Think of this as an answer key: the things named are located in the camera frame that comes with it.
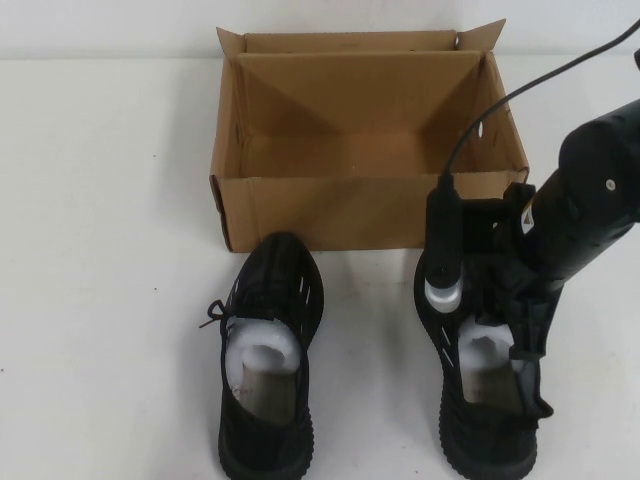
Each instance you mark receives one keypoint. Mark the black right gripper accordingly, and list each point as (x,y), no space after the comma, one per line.
(525,270)

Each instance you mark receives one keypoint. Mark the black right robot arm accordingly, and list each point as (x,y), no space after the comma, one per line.
(600,165)

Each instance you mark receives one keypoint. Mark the brown cardboard shoe box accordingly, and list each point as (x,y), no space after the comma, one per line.
(350,210)

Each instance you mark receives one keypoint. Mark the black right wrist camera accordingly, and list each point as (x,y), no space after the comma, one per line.
(442,235)

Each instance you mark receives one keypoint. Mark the black knit sneaker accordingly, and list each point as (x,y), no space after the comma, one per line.
(270,430)
(450,425)

